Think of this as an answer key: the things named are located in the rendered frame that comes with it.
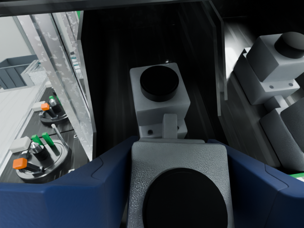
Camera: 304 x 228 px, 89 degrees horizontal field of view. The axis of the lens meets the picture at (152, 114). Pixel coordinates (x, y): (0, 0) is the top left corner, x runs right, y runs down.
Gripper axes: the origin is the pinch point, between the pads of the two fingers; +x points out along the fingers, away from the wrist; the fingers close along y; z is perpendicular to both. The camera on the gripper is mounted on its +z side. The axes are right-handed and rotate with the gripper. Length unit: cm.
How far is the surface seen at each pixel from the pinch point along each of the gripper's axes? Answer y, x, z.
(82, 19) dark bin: 8.7, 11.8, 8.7
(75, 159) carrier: 25.0, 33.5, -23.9
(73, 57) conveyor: 77, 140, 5
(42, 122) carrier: 45, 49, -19
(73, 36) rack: 15.9, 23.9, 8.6
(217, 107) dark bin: -5.2, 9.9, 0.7
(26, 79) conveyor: 96, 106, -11
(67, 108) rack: 10.2, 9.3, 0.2
